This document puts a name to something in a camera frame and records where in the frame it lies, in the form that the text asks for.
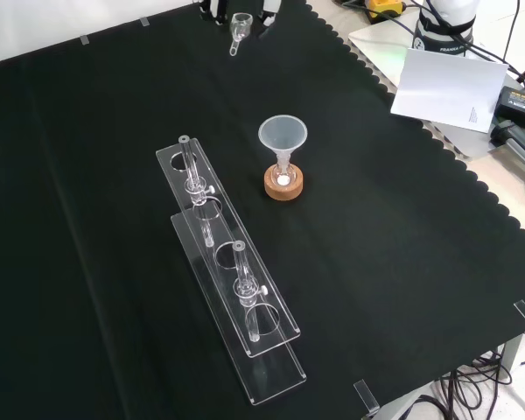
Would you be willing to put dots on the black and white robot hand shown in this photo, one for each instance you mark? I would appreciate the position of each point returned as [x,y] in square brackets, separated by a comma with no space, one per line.
[269,17]

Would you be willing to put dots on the clear glass weighing funnel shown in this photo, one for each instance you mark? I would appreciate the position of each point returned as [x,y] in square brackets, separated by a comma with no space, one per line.
[240,25]

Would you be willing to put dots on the translucent plastic funnel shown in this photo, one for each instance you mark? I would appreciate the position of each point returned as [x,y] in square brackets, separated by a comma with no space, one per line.
[282,133]

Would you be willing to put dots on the clear acrylic funnel stand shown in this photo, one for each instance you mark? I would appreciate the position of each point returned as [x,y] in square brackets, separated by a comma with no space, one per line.
[227,271]

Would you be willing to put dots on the pale board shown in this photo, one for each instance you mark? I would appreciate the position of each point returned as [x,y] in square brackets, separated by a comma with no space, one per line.
[376,48]

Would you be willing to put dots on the yellow stop button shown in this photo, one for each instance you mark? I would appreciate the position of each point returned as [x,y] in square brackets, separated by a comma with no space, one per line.
[382,8]

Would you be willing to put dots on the round-bottom glass flask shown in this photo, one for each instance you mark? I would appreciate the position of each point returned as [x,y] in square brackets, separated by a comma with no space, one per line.
[283,175]

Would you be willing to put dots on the white paper card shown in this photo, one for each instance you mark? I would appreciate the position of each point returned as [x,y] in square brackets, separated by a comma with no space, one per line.
[446,87]

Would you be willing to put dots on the black table cloth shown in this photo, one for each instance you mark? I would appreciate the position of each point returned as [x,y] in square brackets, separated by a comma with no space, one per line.
[114,219]

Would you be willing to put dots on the black power adapter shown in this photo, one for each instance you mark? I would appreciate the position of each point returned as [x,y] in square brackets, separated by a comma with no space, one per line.
[522,102]

